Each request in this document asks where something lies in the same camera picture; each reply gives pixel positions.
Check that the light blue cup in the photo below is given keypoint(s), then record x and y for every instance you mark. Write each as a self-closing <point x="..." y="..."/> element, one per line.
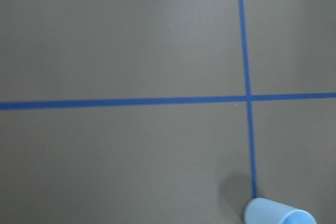
<point x="261" y="210"/>

